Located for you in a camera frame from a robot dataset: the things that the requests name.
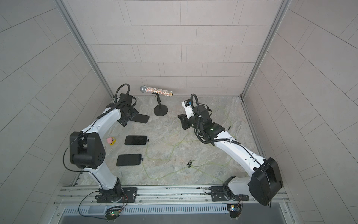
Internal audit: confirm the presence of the black smartphone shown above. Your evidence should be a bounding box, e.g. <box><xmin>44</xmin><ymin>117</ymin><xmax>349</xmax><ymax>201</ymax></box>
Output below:
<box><xmin>125</xmin><ymin>135</ymin><xmax>148</xmax><ymax>145</ymax></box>
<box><xmin>116</xmin><ymin>154</ymin><xmax>142</xmax><ymax>167</ymax></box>
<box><xmin>131</xmin><ymin>114</ymin><xmax>150</xmax><ymax>124</ymax></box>

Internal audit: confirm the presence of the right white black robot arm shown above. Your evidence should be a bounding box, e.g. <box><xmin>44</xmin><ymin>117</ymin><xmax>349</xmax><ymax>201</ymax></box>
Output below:
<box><xmin>178</xmin><ymin>94</ymin><xmax>283</xmax><ymax>206</ymax></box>

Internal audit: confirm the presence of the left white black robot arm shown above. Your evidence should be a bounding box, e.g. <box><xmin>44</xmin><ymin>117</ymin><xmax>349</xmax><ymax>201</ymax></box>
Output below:
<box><xmin>69</xmin><ymin>84</ymin><xmax>139</xmax><ymax>203</ymax></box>

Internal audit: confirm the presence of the glitter silver microphone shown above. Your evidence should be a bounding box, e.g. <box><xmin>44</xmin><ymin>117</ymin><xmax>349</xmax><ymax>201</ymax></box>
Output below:
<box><xmin>140</xmin><ymin>86</ymin><xmax>173</xmax><ymax>97</ymax></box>

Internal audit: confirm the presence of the pink yellow small toy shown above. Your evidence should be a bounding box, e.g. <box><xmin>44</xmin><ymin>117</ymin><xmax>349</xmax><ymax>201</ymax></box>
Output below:
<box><xmin>106</xmin><ymin>137</ymin><xmax>116</xmax><ymax>146</ymax></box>

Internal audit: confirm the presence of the black round microphone stand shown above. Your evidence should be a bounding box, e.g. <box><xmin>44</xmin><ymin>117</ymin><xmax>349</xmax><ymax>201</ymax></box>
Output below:
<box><xmin>152</xmin><ymin>93</ymin><xmax>168</xmax><ymax>117</ymax></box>

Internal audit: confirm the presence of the right green circuit board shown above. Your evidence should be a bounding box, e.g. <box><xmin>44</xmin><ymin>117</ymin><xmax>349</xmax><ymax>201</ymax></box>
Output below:
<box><xmin>227</xmin><ymin>203</ymin><xmax>242</xmax><ymax>218</ymax></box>

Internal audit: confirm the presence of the green circuit board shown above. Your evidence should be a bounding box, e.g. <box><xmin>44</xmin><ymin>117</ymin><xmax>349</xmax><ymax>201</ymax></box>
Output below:
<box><xmin>227</xmin><ymin>203</ymin><xmax>242</xmax><ymax>218</ymax></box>
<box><xmin>105</xmin><ymin>206</ymin><xmax>123</xmax><ymax>222</ymax></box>

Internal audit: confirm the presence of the left green circuit board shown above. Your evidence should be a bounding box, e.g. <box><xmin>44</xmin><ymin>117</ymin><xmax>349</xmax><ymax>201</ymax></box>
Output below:
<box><xmin>105</xmin><ymin>206</ymin><xmax>123</xmax><ymax>222</ymax></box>

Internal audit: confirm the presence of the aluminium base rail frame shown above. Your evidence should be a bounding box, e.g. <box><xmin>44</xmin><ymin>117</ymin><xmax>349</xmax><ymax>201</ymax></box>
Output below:
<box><xmin>53</xmin><ymin>183</ymin><xmax>290</xmax><ymax>209</ymax></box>

